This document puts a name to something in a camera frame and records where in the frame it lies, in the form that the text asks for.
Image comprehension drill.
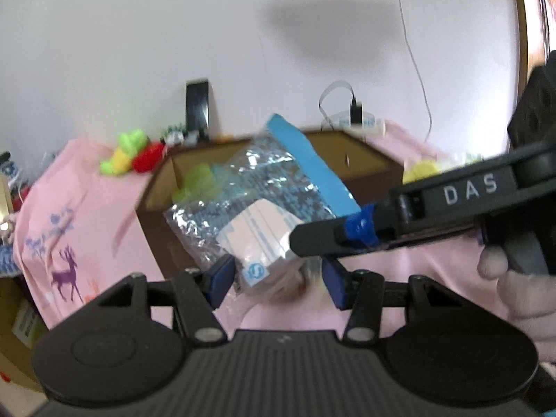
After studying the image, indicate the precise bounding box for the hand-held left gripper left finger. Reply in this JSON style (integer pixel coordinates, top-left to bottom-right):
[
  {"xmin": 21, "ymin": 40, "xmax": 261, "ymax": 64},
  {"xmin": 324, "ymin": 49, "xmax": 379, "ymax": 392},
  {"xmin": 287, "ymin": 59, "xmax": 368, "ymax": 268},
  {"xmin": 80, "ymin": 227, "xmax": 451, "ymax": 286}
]
[{"xmin": 98, "ymin": 254, "xmax": 237, "ymax": 347}]

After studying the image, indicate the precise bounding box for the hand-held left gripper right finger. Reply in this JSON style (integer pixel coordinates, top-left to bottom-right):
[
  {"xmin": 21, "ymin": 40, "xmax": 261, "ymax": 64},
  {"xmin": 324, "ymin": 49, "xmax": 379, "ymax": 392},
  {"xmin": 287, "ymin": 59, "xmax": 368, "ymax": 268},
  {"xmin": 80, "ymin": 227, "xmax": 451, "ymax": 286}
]
[{"xmin": 321, "ymin": 255, "xmax": 457, "ymax": 343}]

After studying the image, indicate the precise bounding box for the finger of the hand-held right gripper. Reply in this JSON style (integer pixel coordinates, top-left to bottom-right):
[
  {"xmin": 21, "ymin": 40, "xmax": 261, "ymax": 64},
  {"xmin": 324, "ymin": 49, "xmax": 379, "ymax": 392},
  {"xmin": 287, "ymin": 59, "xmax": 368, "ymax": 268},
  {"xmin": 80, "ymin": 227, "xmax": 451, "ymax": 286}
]
[{"xmin": 288, "ymin": 202, "xmax": 394, "ymax": 258}]

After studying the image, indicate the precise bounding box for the clear zip bag blue top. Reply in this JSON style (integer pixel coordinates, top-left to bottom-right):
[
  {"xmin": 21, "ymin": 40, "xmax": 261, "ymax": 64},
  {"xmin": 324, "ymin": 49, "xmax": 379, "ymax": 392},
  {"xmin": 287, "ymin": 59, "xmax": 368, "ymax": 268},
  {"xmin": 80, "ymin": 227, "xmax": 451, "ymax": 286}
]
[{"xmin": 164, "ymin": 114, "xmax": 361, "ymax": 300}]

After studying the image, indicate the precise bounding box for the brown cardboard box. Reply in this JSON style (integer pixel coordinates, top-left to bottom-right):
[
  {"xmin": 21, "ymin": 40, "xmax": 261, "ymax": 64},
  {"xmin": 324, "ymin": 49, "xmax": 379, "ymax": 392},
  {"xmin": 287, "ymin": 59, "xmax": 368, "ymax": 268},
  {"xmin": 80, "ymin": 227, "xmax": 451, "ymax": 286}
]
[{"xmin": 136, "ymin": 129, "xmax": 404, "ymax": 279}]

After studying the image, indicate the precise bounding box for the yellow green soft toy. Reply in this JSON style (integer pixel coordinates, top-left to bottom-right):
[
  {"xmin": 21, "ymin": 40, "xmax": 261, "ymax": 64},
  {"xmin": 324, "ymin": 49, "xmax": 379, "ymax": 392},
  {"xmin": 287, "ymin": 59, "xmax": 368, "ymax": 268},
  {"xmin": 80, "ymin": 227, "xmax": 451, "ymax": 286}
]
[{"xmin": 403, "ymin": 153, "xmax": 484, "ymax": 184}]

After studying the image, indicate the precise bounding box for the person's right hand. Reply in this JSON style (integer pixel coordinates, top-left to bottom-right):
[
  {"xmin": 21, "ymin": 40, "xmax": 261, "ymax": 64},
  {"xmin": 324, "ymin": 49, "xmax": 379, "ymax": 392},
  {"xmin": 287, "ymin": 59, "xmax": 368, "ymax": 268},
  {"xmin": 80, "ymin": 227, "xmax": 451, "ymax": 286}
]
[{"xmin": 477, "ymin": 244, "xmax": 556, "ymax": 363}]

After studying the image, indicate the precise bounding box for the white power strip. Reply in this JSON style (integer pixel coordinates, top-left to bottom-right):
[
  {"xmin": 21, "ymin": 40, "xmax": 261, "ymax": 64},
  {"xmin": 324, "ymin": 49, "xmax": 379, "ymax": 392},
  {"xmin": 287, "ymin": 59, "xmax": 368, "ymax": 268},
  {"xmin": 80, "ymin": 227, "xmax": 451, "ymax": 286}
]
[{"xmin": 332, "ymin": 113, "xmax": 386, "ymax": 136}]

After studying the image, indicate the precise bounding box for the pink printed cloth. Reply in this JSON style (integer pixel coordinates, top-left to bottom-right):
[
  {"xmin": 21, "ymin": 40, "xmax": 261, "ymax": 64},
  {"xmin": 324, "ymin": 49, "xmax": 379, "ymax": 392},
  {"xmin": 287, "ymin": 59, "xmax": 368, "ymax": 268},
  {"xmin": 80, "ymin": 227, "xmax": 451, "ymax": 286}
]
[{"xmin": 13, "ymin": 119, "xmax": 515, "ymax": 332}]

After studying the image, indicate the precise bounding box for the red plush toy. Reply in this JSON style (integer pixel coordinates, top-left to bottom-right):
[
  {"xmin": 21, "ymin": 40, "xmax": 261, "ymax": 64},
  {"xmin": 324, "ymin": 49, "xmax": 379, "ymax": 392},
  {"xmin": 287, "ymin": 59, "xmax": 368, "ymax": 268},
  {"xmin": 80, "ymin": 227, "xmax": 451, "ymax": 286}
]
[{"xmin": 132, "ymin": 143, "xmax": 169, "ymax": 172}]

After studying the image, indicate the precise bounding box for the small panda toy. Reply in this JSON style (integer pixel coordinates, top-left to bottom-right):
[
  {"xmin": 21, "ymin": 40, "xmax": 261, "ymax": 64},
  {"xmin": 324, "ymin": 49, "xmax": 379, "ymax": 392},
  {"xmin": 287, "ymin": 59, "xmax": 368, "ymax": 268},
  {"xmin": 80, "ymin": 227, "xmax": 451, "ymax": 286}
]
[{"xmin": 162, "ymin": 124, "xmax": 198, "ymax": 146}]

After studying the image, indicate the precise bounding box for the green yellow plush toy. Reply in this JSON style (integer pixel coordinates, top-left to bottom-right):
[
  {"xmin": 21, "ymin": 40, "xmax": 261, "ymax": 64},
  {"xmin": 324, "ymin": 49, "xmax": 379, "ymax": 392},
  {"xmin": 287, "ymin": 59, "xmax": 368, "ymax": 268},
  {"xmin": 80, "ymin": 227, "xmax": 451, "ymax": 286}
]
[{"xmin": 100, "ymin": 129, "xmax": 149, "ymax": 177}]

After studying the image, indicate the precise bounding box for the black phone on stand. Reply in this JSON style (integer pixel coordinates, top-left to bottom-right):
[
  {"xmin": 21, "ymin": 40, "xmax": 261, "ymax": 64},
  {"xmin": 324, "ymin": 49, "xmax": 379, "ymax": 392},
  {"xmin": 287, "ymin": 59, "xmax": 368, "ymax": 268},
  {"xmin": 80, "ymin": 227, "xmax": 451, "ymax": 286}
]
[{"xmin": 185, "ymin": 79, "xmax": 213, "ymax": 134}]

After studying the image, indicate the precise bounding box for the blue knitted cloth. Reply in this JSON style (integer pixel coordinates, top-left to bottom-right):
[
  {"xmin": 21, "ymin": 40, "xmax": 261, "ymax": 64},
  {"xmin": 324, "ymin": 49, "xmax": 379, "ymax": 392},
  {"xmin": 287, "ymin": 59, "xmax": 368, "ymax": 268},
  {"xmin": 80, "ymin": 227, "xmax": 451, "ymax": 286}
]
[{"xmin": 0, "ymin": 243, "xmax": 21, "ymax": 275}]

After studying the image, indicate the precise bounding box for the grey flat cable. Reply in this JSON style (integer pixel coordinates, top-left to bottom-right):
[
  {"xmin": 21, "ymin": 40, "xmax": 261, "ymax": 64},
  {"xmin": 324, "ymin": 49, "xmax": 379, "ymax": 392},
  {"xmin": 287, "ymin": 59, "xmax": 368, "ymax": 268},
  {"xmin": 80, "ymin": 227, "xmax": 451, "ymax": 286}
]
[{"xmin": 318, "ymin": 81, "xmax": 358, "ymax": 132}]

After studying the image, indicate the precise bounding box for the wooden door frame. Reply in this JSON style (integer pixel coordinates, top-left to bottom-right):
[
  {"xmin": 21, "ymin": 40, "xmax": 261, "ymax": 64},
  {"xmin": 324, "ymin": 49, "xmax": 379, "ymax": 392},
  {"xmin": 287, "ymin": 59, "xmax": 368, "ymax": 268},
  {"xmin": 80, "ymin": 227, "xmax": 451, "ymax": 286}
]
[{"xmin": 510, "ymin": 0, "xmax": 556, "ymax": 111}]

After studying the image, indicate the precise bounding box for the thin white wall wire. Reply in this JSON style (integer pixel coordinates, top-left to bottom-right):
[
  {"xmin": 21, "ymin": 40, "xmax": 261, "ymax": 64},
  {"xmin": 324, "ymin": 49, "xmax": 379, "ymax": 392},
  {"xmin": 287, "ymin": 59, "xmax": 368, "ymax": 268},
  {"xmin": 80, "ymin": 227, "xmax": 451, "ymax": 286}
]
[{"xmin": 390, "ymin": 0, "xmax": 433, "ymax": 140}]

